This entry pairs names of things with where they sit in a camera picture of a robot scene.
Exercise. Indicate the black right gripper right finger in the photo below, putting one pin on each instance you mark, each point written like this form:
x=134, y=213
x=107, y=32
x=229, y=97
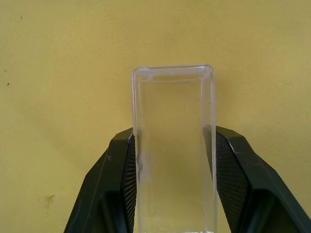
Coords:
x=257, y=184

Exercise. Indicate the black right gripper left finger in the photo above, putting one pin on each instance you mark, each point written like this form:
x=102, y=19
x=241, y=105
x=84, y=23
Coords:
x=107, y=184

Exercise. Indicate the clear plastic fuse box cover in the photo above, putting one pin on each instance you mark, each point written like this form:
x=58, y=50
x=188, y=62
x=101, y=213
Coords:
x=173, y=145

